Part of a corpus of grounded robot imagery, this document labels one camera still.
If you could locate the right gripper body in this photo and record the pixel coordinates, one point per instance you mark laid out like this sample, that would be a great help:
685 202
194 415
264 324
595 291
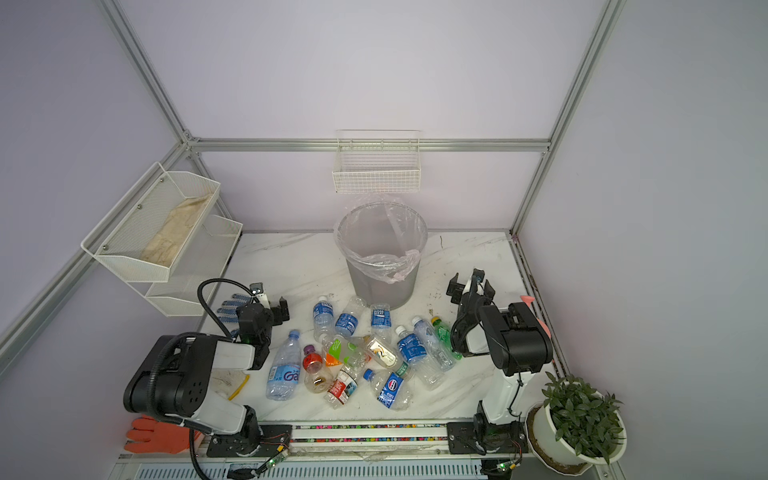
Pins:
458 291

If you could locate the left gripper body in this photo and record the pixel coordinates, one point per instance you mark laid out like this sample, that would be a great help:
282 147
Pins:
274 317

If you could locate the large clear blue-cap bottle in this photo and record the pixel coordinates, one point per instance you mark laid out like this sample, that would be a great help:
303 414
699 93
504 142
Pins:
284 373

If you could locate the blue label crushed bottle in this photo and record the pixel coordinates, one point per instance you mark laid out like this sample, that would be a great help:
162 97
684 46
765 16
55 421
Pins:
389 389

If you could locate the yellow-cap clear bottle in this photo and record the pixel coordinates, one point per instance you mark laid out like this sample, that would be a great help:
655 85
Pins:
382 351

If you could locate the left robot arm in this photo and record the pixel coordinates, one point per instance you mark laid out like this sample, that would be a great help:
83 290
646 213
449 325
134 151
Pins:
174 384

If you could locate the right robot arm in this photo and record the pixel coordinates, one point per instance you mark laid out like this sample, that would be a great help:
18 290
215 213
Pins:
519 345

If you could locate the grey mesh waste bin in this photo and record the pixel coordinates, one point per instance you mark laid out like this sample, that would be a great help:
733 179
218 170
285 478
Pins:
375 292

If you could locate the clear plastic bin liner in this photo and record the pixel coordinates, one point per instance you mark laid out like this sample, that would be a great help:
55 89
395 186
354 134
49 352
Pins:
382 237

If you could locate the blue dotted work glove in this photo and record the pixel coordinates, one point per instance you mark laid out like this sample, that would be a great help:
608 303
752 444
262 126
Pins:
227 312

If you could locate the pink watering can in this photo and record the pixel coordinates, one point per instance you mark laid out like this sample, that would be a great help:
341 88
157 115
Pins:
537 315

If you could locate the green plastic bottle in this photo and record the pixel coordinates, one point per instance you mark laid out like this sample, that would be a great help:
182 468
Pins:
442 331

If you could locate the clear light-blue label bottle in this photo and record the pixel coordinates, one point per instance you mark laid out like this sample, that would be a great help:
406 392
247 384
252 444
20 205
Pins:
428 336

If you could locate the white mesh lower shelf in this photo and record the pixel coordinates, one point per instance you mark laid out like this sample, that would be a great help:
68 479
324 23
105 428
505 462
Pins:
206 257

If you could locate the white mesh shelf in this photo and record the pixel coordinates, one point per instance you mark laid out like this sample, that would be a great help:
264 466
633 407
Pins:
206 257
119 239

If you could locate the red label purple-cap bottle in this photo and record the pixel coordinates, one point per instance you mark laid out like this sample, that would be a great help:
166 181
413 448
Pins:
318 377

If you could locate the green orange label bottle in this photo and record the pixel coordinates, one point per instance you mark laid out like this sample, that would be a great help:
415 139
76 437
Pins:
339 350

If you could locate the capless blue label bottle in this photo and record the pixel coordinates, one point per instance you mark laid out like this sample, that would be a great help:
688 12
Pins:
347 322

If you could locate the Pocari Sweat bottle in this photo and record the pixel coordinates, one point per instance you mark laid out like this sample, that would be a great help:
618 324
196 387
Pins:
381 322

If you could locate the red label clear bottle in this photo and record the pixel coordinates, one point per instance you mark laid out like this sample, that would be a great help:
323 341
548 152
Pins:
343 387

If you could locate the beige cloth in shelf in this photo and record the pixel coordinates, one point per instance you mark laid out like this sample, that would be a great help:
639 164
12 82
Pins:
167 243

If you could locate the orange rubber glove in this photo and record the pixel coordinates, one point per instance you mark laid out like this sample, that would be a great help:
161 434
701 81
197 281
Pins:
150 436

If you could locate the white mesh upper shelf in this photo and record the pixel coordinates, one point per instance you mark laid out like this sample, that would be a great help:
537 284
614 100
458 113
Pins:
119 239

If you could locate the potted green plant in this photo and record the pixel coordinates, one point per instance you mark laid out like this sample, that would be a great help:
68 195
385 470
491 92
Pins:
575 427

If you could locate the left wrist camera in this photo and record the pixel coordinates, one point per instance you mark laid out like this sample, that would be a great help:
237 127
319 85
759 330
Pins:
259 295

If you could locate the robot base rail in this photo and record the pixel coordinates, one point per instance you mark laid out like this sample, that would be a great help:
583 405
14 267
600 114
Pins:
455 437

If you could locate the white wire wall basket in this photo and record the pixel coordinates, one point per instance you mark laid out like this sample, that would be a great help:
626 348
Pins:
377 161

